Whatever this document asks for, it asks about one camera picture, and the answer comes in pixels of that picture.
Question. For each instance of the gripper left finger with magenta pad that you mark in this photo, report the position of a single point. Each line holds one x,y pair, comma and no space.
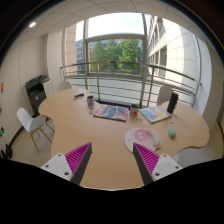
70,166

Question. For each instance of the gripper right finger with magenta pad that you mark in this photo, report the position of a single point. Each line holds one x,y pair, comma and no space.
153,166

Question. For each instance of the pink white round mouse pad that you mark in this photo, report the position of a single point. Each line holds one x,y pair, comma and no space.
145,137

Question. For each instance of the light green computer mouse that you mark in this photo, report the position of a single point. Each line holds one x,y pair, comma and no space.
172,133

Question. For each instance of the light blue open book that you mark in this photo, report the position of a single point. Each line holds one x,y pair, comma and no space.
155,114

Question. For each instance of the white chair with wooden legs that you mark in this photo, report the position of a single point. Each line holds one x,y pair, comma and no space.
32,125

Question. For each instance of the clear drinking glass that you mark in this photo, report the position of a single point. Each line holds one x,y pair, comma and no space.
91,109

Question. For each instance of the red magazine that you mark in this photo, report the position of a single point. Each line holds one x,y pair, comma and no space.
112,112

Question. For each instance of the dark patterned mug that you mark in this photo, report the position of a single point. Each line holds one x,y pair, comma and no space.
90,101

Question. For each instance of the small black blue device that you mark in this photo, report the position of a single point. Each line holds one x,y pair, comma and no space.
77,96

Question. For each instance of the black cylindrical speaker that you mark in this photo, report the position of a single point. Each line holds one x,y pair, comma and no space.
172,102

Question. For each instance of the white chair far right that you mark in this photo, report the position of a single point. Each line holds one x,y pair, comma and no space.
164,94

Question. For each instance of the white chair far left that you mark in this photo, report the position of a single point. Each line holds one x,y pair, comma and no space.
63,86

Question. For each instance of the black office printer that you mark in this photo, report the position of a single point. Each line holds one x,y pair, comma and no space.
36,92

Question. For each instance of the metal window railing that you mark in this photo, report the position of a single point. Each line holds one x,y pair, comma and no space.
128,82

